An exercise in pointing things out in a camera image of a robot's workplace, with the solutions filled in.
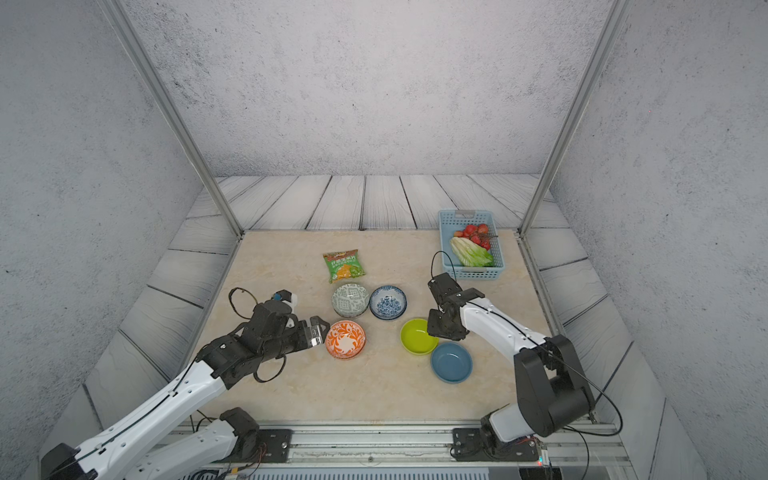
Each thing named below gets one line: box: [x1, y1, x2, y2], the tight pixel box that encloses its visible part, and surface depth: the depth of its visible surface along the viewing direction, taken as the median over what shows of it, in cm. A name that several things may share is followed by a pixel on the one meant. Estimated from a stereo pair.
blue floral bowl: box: [369, 285, 407, 321], surface depth 98 cm
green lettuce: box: [450, 237, 494, 267], surface depth 109 cm
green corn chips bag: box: [323, 249, 366, 284], surface depth 107 cm
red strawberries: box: [454, 223, 491, 251], surface depth 117 cm
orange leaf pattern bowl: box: [325, 320, 366, 360], surface depth 90 cm
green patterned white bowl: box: [331, 283, 369, 318], surface depth 98 cm
